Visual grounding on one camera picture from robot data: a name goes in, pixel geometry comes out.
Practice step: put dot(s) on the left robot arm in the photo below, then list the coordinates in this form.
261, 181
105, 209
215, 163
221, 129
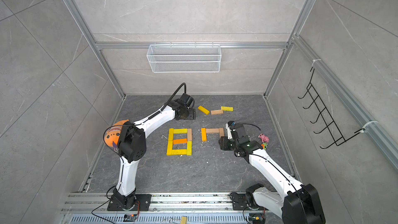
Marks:
128, 140

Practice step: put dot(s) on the white wire mesh basket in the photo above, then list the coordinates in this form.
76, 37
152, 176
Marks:
187, 58

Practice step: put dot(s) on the yellow-green block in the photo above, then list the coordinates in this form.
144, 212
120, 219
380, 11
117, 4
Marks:
227, 109
189, 148

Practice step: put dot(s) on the pink pig toy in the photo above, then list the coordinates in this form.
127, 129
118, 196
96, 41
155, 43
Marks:
263, 138

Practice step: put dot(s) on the tan block top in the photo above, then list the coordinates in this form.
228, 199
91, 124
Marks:
217, 112

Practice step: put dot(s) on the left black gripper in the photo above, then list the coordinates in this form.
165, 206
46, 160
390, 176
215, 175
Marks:
193, 114

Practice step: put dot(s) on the tan block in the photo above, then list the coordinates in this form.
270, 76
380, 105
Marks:
189, 135
217, 112
221, 132
212, 131

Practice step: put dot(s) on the yellow block top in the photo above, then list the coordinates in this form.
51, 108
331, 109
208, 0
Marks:
203, 110

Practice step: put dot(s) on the aluminium rail frame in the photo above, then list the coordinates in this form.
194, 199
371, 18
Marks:
165, 208

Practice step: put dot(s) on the orange block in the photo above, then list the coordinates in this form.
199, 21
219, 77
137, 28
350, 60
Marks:
180, 141

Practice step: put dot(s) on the orange-yellow block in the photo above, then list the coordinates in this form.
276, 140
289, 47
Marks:
203, 134

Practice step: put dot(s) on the yellow block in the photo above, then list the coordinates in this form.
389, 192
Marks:
171, 135
179, 152
203, 110
170, 148
180, 131

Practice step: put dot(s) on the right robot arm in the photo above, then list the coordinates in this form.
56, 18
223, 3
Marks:
293, 202

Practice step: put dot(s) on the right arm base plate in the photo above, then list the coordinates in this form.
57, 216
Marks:
242, 201

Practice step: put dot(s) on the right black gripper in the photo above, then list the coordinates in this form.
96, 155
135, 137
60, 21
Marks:
224, 143

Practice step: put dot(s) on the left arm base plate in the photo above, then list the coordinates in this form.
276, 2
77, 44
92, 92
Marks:
131, 203

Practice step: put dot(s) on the yellow block bottom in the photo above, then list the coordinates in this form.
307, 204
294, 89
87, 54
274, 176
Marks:
170, 148

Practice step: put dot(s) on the orange plush toy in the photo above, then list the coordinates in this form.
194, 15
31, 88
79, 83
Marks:
112, 134

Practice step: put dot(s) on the small orange green toy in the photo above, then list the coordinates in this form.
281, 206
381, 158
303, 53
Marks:
264, 145

